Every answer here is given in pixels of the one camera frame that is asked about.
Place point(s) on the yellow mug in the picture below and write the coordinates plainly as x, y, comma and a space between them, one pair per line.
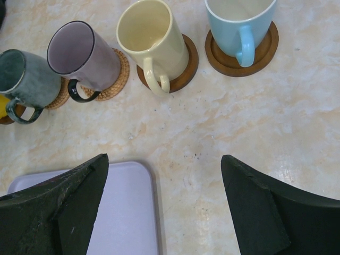
3, 103

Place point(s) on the cream mug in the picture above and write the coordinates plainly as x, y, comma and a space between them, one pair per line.
148, 33

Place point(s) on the lavender plastic tray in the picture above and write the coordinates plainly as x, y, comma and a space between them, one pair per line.
126, 219

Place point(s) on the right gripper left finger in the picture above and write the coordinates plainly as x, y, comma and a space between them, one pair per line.
56, 216

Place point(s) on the light blue mug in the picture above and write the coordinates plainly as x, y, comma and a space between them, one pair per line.
238, 27

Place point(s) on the woven coaster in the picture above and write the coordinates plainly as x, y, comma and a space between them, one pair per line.
121, 81
62, 97

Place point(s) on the mauve purple mug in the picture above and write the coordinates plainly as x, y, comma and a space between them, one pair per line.
79, 54

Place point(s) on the grey green mug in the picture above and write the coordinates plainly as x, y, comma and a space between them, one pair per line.
27, 80

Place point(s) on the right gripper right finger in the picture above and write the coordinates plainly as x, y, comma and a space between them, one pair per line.
273, 217

